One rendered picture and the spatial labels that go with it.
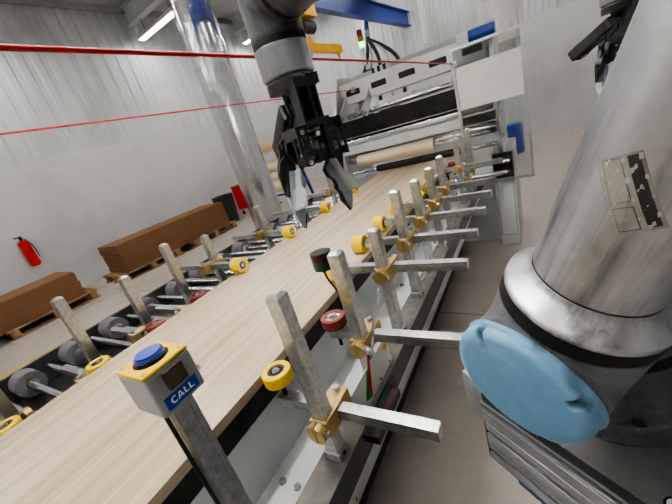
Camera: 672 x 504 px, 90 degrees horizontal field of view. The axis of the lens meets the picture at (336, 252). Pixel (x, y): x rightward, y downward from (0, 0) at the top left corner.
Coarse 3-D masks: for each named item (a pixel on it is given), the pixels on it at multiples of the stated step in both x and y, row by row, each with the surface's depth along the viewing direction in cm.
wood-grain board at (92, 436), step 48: (384, 192) 252; (288, 240) 204; (336, 240) 178; (240, 288) 153; (288, 288) 137; (144, 336) 134; (192, 336) 122; (240, 336) 112; (96, 384) 109; (240, 384) 88; (48, 432) 93; (96, 432) 87; (144, 432) 82; (0, 480) 80; (48, 480) 76; (96, 480) 72; (144, 480) 68
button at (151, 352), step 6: (144, 348) 48; (150, 348) 47; (156, 348) 47; (162, 348) 47; (138, 354) 47; (144, 354) 46; (150, 354) 46; (156, 354) 46; (138, 360) 45; (144, 360) 45; (150, 360) 45
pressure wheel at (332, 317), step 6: (330, 312) 108; (336, 312) 108; (342, 312) 106; (324, 318) 106; (330, 318) 105; (336, 318) 104; (342, 318) 104; (324, 324) 104; (330, 324) 103; (336, 324) 103; (342, 324) 104; (330, 330) 103; (336, 330) 103; (342, 342) 109
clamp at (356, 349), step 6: (366, 318) 106; (378, 318) 104; (366, 324) 103; (378, 324) 103; (366, 336) 97; (354, 342) 96; (360, 342) 96; (366, 342) 96; (348, 348) 98; (354, 348) 95; (360, 348) 94; (354, 354) 96; (360, 354) 95
